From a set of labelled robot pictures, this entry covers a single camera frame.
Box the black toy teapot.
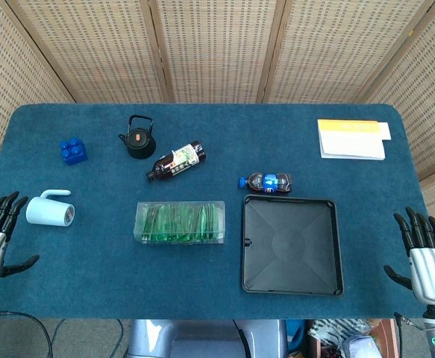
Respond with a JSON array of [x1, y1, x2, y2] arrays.
[[118, 114, 157, 160]]

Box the blue toy building brick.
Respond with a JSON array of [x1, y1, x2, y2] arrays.
[[58, 137, 89, 166]]

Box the blue-grey robot torso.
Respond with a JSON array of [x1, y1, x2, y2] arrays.
[[127, 319, 289, 358]]

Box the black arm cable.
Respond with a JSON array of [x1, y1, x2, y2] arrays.
[[0, 310, 54, 358], [393, 311, 433, 333]]

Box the brown box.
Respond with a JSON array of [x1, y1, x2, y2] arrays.
[[368, 319, 399, 358]]

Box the black floor cable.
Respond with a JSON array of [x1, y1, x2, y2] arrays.
[[52, 318, 125, 358]]

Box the blue felt table cloth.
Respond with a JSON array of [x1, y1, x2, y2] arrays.
[[0, 103, 435, 321]]

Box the light blue mug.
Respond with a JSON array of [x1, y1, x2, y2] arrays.
[[25, 189, 76, 227]]

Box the woven wicker folding screen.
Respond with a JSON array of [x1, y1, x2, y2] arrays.
[[0, 0, 435, 269]]

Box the dark bottle with white label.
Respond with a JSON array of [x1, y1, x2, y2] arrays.
[[145, 140, 207, 183]]

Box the cola bottle with blue label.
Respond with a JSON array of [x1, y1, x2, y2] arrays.
[[238, 172, 293, 195]]

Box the black square plastic tray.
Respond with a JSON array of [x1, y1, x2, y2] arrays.
[[241, 194, 345, 298]]

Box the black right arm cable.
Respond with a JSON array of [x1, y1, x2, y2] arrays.
[[393, 311, 433, 333]]

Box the white and yellow booklet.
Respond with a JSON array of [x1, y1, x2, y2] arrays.
[[316, 119, 392, 161]]

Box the black-and-white striped cloth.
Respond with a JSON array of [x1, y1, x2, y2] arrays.
[[308, 318, 373, 348]]

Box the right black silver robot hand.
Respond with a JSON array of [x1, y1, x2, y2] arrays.
[[384, 207, 435, 307]]

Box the clear box of green packets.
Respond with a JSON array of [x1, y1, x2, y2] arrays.
[[134, 201, 226, 245]]

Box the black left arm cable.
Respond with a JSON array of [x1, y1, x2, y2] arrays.
[[0, 310, 54, 358]]

